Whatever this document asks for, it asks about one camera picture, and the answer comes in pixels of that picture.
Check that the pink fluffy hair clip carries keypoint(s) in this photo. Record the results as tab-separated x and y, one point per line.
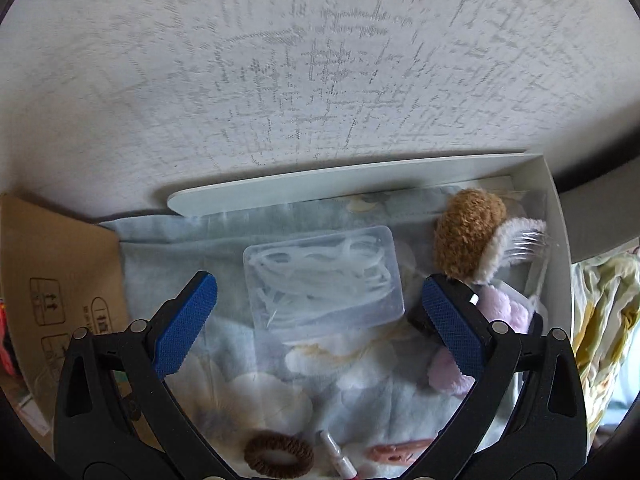
502	310

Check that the small white tube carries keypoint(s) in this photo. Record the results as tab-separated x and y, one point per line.
332	447

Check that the clear plastic floss box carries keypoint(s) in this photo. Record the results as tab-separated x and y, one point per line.
325	280

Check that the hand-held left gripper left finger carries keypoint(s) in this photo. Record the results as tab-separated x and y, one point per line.
182	330

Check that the yellow floral cloth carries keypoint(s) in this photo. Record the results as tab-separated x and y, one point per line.
605	320

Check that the cardboard box with pink lining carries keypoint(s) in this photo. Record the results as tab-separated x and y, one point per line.
50	260

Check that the light blue floral cloth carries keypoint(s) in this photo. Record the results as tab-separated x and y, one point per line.
225	360

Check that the brown fluffy hair claw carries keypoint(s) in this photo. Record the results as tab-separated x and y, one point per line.
465	230

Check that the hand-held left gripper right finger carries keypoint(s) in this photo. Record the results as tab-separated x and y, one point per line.
455	330

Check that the white tray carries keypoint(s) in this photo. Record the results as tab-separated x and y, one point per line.
350	180

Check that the grey padded chair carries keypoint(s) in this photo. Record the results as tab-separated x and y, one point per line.
600	230

